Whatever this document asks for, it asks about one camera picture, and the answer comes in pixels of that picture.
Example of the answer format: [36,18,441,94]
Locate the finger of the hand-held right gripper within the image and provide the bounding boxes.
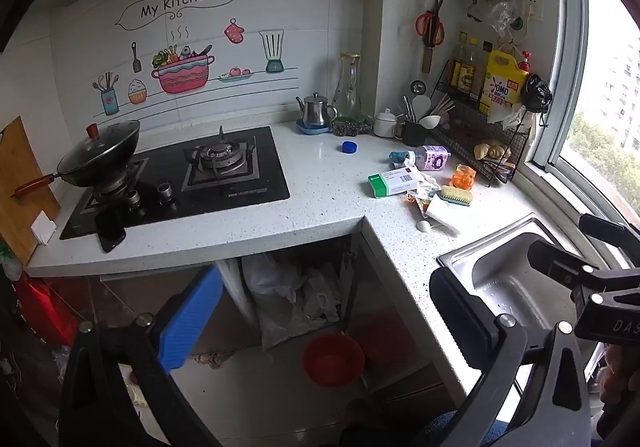
[579,213,640,268]
[527,239,640,300]

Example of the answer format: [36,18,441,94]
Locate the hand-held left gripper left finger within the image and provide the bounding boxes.
[59,264,224,447]

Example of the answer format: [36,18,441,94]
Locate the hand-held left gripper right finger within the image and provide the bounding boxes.
[429,267,593,447]

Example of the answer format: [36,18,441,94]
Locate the white paper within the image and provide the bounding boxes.
[424,198,462,234]

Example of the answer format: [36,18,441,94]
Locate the green scrubbing brush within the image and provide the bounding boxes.
[439,185,474,207]

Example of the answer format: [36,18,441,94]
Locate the green white medicine box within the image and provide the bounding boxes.
[368,166,419,199]

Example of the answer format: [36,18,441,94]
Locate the purple label plastic bottle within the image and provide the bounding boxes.
[405,144,451,172]

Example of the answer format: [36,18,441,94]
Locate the person's right hand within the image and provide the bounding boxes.
[599,346,640,407]

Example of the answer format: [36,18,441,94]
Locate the steel sink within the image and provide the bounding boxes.
[437,213,603,378]

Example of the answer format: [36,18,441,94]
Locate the white bin bag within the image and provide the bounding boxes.
[216,258,262,329]

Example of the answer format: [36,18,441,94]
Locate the person's blue jeans leg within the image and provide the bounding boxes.
[410,409,507,447]

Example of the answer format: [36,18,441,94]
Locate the black smartphone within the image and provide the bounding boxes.
[94,209,127,253]

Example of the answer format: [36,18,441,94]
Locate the orange plastic cup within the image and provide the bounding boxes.
[452,164,477,191]

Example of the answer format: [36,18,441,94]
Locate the ginger root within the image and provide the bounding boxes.
[473,139,512,162]

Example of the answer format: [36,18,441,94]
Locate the red basin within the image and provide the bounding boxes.
[302,332,366,388]

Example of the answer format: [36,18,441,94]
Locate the black gas stove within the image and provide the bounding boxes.
[59,126,291,241]

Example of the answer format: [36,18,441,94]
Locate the white plastic bag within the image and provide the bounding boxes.
[486,103,532,132]

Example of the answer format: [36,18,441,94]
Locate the red plastic bag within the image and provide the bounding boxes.
[12,271,82,347]

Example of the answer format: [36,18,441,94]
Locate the black plastic bag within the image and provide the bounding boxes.
[520,74,554,114]

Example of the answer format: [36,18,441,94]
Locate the window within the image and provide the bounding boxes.
[530,0,640,250]

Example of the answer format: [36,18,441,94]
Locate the yellow detergent bottle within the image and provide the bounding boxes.
[481,50,529,109]

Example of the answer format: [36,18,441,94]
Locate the black wok with lid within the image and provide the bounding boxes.
[12,119,141,199]

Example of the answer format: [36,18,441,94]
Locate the black mug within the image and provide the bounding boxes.
[395,119,432,148]

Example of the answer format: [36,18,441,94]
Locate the bundle of chopsticks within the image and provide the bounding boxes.
[430,94,456,118]

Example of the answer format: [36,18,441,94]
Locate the dark sauce bottle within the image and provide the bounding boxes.
[475,41,494,97]
[449,31,468,89]

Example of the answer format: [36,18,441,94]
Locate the sauce bottles on rack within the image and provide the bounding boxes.
[459,37,480,94]

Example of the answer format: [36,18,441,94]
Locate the white lidded jar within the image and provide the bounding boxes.
[373,108,402,138]

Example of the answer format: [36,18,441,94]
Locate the wooden cutting board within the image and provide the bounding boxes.
[0,116,62,266]

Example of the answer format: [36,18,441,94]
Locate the steel wool scrubber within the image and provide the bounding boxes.
[332,119,374,138]

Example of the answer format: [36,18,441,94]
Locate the blue dish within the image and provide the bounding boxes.
[296,119,332,136]

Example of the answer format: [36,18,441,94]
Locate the clear hanging plastic bag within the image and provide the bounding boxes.
[467,0,524,36]

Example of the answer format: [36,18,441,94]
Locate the steel teapot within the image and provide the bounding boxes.
[295,92,339,129]

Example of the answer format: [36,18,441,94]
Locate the glass carafe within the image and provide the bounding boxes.
[332,52,364,122]

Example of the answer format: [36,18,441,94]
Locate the black wire rack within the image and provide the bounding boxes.
[431,58,532,187]

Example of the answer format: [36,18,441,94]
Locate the kitchen cartoon wall sticker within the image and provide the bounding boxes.
[91,0,301,117]

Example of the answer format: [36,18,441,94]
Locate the red handled scissors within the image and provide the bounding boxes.
[415,0,446,48]

